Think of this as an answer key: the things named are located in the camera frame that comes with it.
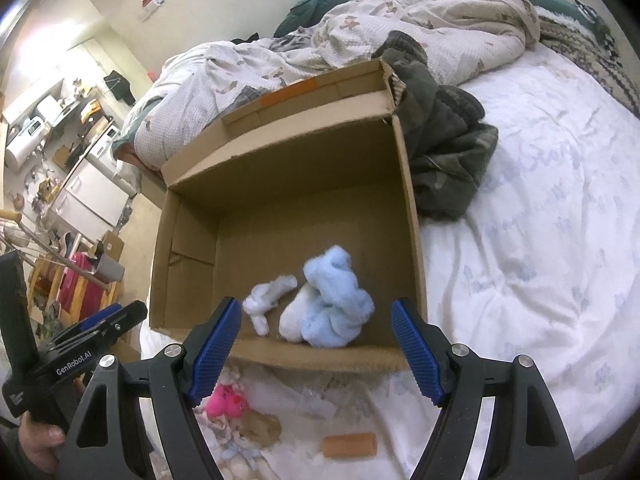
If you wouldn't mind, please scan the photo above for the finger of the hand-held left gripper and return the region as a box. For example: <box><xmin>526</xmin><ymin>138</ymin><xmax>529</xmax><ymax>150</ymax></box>
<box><xmin>50</xmin><ymin>300</ymin><xmax>149</xmax><ymax>353</ymax></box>
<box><xmin>59</xmin><ymin>303</ymin><xmax>125</xmax><ymax>342</ymax></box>

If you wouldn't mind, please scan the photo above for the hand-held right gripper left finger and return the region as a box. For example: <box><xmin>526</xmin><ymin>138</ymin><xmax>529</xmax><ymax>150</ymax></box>
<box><xmin>60</xmin><ymin>296</ymin><xmax>243</xmax><ymax>480</ymax></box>

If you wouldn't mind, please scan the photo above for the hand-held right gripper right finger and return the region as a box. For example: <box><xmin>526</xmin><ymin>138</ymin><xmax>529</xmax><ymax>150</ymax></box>
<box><xmin>391</xmin><ymin>297</ymin><xmax>578</xmax><ymax>480</ymax></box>

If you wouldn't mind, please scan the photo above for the small white fluffy cloth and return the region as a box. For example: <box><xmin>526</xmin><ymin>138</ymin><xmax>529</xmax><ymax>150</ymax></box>
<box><xmin>242</xmin><ymin>274</ymin><xmax>299</xmax><ymax>335</ymax></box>

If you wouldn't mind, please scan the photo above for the light blue fluffy sock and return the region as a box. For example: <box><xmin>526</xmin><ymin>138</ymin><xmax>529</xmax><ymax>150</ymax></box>
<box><xmin>278</xmin><ymin>245</ymin><xmax>376</xmax><ymax>350</ymax></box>

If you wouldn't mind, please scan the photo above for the brown cardboard box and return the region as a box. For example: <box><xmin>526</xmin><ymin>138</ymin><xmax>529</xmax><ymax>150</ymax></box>
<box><xmin>149</xmin><ymin>58</ymin><xmax>429</xmax><ymax>373</ymax></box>

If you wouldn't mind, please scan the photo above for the person's left hand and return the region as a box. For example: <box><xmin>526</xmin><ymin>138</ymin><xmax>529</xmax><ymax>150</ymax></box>
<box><xmin>20</xmin><ymin>415</ymin><xmax>67</xmax><ymax>473</ymax></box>

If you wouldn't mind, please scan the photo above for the pink bag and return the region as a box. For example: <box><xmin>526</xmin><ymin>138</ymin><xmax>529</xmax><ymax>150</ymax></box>
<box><xmin>57</xmin><ymin>252</ymin><xmax>103</xmax><ymax>326</ymax></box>

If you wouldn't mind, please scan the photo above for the pink sock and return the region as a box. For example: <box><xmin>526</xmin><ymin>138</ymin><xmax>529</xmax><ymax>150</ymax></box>
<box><xmin>207</xmin><ymin>384</ymin><xmax>249</xmax><ymax>420</ymax></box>

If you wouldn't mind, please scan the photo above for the small cardboard box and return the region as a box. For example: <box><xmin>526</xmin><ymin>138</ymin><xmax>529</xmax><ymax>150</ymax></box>
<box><xmin>90</xmin><ymin>231</ymin><xmax>125</xmax><ymax>261</ymax></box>

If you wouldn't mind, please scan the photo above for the brown sock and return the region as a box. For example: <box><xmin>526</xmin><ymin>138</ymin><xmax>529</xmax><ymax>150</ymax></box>
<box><xmin>235</xmin><ymin>414</ymin><xmax>282</xmax><ymax>448</ymax></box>

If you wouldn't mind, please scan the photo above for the white refrigerator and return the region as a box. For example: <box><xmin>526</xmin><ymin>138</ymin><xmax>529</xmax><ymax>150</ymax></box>
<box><xmin>47</xmin><ymin>160</ymin><xmax>133</xmax><ymax>236</ymax></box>

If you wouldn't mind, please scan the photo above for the tan cylinder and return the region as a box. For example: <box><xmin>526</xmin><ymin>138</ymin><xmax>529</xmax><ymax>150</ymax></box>
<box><xmin>322</xmin><ymin>432</ymin><xmax>377</xmax><ymax>459</ymax></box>

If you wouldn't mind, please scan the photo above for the white floral bedspread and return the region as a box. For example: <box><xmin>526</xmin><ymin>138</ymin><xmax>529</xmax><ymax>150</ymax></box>
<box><xmin>140</xmin><ymin>45</ymin><xmax>640</xmax><ymax>480</ymax></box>

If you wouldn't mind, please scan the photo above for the white microwave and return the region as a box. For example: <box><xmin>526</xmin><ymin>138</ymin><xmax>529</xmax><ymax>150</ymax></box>
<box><xmin>87</xmin><ymin>127</ymin><xmax>123</xmax><ymax>161</ymax></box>

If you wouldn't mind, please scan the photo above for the dark camouflage fleece garment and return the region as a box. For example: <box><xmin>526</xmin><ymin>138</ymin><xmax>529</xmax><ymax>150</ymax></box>
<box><xmin>372</xmin><ymin>30</ymin><xmax>500</xmax><ymax>221</ymax></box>

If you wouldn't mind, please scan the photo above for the black hanging garment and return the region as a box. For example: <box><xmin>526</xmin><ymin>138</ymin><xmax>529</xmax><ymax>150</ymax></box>
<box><xmin>102</xmin><ymin>71</ymin><xmax>136</xmax><ymax>106</ymax></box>

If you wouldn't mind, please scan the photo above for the white printed duvet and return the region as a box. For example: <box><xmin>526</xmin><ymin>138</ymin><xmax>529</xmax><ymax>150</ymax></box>
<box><xmin>112</xmin><ymin>0</ymin><xmax>541</xmax><ymax>171</ymax></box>

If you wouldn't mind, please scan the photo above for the patterned knit blanket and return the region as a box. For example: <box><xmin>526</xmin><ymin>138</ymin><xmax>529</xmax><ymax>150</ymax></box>
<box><xmin>537</xmin><ymin>0</ymin><xmax>640</xmax><ymax>117</ymax></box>

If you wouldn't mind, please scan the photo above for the dark green cloth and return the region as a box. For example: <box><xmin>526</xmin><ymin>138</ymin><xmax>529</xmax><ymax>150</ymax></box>
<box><xmin>273</xmin><ymin>0</ymin><xmax>362</xmax><ymax>38</ymax></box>

